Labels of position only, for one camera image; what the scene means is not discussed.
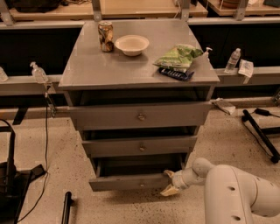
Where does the black stand base left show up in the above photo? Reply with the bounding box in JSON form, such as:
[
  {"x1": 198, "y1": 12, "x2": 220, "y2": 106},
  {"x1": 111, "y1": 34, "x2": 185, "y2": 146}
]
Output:
[{"x1": 0, "y1": 119, "x2": 46, "y2": 224}]

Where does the grey drawer cabinet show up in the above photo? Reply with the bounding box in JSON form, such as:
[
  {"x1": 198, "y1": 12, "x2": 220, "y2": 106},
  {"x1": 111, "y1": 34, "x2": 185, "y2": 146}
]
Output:
[{"x1": 58, "y1": 18, "x2": 221, "y2": 192}]

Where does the sanitizer pump bottle left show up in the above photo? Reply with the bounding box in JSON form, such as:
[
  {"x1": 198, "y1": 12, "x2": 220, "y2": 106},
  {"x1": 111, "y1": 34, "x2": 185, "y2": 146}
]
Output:
[{"x1": 30, "y1": 61, "x2": 48, "y2": 84}]

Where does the grey bottom drawer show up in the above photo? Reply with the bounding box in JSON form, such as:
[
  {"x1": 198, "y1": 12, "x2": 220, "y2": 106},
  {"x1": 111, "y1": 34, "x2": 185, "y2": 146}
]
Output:
[{"x1": 89, "y1": 153, "x2": 187, "y2": 192}]

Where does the grey middle drawer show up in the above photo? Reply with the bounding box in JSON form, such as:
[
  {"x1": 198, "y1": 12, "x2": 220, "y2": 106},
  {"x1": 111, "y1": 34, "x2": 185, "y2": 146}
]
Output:
[{"x1": 82, "y1": 136, "x2": 197, "y2": 158}]

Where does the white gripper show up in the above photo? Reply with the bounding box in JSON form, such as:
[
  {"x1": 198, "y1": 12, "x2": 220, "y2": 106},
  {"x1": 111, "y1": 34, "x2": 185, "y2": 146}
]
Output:
[{"x1": 160, "y1": 169, "x2": 194, "y2": 197}]

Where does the black hanging cable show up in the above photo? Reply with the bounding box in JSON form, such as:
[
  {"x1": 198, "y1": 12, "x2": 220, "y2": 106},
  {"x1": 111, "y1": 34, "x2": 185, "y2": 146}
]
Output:
[{"x1": 17, "y1": 92, "x2": 53, "y2": 223}]

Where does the white wipe packet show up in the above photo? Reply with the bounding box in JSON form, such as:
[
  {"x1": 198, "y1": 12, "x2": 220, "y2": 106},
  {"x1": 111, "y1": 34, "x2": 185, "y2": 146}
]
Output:
[{"x1": 238, "y1": 59, "x2": 254, "y2": 78}]

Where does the black bar on floor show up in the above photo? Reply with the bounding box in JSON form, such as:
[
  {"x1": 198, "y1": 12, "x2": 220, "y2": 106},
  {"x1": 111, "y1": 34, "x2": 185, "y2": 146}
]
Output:
[{"x1": 61, "y1": 192, "x2": 74, "y2": 224}]

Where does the black power adapter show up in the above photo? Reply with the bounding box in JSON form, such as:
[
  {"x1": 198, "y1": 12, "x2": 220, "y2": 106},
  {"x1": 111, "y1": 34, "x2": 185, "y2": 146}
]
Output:
[{"x1": 255, "y1": 108, "x2": 271, "y2": 116}]

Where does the black stand leg right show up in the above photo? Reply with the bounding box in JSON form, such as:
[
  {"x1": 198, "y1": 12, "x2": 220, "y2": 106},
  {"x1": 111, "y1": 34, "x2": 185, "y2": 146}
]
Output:
[{"x1": 241, "y1": 109, "x2": 280, "y2": 164}]

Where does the grey top drawer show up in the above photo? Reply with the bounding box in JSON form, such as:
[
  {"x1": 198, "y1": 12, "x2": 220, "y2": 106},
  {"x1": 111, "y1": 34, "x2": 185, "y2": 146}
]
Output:
[{"x1": 69, "y1": 101, "x2": 212, "y2": 130}]

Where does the folded cloth on ledge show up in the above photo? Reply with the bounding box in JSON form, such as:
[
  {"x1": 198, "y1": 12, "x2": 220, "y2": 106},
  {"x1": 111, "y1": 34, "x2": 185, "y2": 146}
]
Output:
[{"x1": 213, "y1": 98, "x2": 235, "y2": 115}]

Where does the white paper bowl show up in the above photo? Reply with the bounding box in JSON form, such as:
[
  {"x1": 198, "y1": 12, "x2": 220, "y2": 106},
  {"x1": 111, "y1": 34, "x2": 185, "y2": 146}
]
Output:
[{"x1": 115, "y1": 35, "x2": 150, "y2": 56}]

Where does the clear water bottle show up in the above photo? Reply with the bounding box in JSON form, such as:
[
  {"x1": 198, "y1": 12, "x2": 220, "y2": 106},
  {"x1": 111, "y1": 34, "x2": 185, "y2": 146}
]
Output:
[{"x1": 225, "y1": 48, "x2": 241, "y2": 73}]

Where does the sanitizer pump bottle behind cabinet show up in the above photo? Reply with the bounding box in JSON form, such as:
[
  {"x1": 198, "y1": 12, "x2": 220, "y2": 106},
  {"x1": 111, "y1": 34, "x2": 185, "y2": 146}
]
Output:
[{"x1": 203, "y1": 47, "x2": 213, "y2": 61}]

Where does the dark blue snack bar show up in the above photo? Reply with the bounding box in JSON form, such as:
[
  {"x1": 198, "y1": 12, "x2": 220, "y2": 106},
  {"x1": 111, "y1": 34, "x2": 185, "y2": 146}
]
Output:
[{"x1": 158, "y1": 68, "x2": 194, "y2": 81}]

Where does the grey drawer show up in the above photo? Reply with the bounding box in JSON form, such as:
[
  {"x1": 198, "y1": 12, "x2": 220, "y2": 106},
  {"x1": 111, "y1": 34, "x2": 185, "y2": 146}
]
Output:
[
  {"x1": 89, "y1": 153, "x2": 187, "y2": 192},
  {"x1": 82, "y1": 136, "x2": 197, "y2": 158},
  {"x1": 69, "y1": 101, "x2": 212, "y2": 130}
]

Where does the clear bottle far left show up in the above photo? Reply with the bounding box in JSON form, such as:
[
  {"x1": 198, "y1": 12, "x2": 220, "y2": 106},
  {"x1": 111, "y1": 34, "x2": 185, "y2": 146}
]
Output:
[{"x1": 0, "y1": 67, "x2": 9, "y2": 82}]

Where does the green chip bag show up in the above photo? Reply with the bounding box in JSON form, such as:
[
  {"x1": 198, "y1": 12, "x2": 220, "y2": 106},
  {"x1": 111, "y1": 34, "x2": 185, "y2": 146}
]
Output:
[{"x1": 154, "y1": 44, "x2": 203, "y2": 73}]

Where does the patterned drink can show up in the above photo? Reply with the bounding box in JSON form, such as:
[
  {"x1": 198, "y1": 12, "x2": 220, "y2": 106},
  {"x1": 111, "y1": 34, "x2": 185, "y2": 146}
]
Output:
[{"x1": 98, "y1": 21, "x2": 114, "y2": 53}]

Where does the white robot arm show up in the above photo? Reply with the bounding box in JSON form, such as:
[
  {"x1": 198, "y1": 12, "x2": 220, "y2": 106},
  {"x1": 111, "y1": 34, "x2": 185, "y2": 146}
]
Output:
[{"x1": 161, "y1": 157, "x2": 280, "y2": 224}]

